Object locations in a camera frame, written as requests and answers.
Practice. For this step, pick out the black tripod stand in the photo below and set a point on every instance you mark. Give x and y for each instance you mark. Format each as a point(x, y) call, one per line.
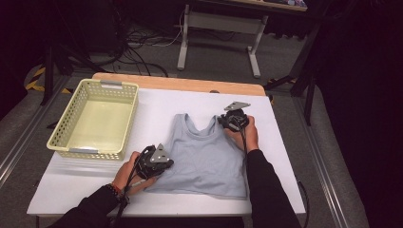
point(48, 76)

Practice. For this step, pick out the yellow black floor tape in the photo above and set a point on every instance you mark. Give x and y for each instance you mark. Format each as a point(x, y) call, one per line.
point(34, 85)

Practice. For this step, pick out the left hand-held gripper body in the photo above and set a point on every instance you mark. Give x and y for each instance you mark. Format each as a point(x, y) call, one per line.
point(152, 161)

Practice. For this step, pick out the aluminium floor rail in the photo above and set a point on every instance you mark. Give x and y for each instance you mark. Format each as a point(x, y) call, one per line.
point(320, 164)
point(19, 148)

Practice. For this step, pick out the person's left hand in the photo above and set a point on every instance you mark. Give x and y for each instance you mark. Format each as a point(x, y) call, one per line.
point(122, 180)

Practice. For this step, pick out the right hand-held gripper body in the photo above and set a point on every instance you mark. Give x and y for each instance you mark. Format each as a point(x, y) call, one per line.
point(236, 118)

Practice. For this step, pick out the light blue tank top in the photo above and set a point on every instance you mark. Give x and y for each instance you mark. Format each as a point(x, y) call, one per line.
point(202, 164)

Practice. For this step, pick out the wooden table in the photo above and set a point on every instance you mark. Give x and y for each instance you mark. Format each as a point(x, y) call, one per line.
point(177, 83)

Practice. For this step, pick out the person's right hand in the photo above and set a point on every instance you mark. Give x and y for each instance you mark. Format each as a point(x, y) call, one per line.
point(252, 139)

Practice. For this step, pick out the black curtain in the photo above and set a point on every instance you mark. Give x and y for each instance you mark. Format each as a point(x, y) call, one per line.
point(364, 110)
point(15, 47)

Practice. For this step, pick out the black metal stand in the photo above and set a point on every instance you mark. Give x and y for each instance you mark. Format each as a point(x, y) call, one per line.
point(309, 104)

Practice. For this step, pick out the white table cover sheet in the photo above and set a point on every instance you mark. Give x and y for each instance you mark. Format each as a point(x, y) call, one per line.
point(164, 104)

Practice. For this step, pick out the pale yellow plastic basket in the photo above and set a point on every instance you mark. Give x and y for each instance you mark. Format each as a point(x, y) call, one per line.
point(98, 126)

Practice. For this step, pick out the wooden desk with white legs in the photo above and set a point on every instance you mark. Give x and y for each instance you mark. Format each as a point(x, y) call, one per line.
point(221, 23)

